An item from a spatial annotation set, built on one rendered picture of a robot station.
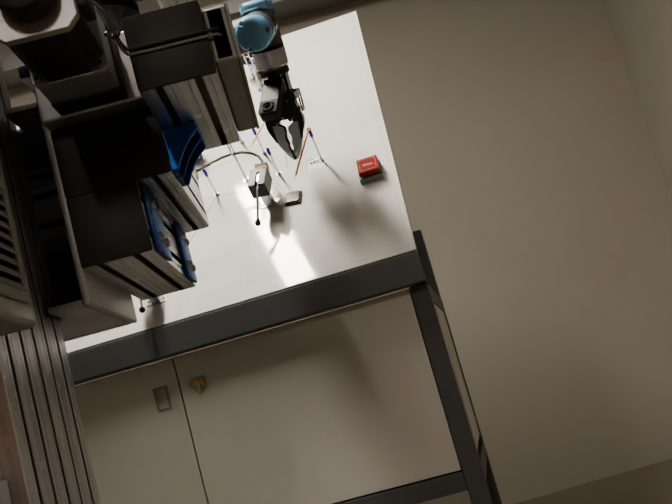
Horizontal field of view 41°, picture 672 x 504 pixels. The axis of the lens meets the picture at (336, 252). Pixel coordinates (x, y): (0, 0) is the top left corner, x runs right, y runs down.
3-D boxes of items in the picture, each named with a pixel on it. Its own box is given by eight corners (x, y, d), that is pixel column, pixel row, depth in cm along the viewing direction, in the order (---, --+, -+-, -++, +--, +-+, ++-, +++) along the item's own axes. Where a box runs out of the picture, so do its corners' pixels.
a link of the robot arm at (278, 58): (279, 49, 195) (245, 57, 197) (285, 69, 196) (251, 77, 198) (287, 43, 202) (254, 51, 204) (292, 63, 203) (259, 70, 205)
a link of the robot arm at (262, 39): (226, 64, 185) (233, 56, 195) (276, 47, 184) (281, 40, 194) (212, 27, 183) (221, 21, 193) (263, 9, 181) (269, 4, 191)
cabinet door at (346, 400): (461, 470, 184) (408, 288, 190) (215, 535, 191) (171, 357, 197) (461, 468, 186) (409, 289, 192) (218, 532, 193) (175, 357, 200)
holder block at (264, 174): (253, 198, 208) (247, 186, 205) (256, 182, 212) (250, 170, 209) (270, 195, 207) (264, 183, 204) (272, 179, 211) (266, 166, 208)
